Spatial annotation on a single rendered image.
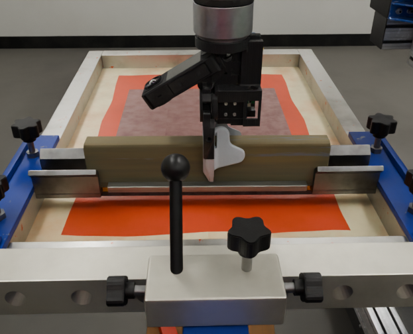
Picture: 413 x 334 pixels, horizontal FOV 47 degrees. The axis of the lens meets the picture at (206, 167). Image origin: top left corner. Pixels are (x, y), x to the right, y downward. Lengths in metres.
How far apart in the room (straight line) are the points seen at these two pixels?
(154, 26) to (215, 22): 3.88
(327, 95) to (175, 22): 3.49
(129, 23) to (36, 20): 0.82
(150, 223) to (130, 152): 0.11
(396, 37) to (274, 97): 0.54
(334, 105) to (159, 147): 0.43
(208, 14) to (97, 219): 0.33
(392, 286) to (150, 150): 0.36
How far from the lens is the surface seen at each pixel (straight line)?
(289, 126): 0.96
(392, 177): 0.76
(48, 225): 0.72
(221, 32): 0.59
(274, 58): 1.26
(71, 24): 4.58
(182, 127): 0.94
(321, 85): 1.08
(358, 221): 0.73
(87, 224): 0.71
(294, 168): 0.71
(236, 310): 0.43
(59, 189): 0.73
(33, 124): 0.77
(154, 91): 0.63
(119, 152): 0.69
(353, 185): 0.74
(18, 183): 0.75
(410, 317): 1.67
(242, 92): 0.62
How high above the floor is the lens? 1.39
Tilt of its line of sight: 32 degrees down
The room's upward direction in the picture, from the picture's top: straight up
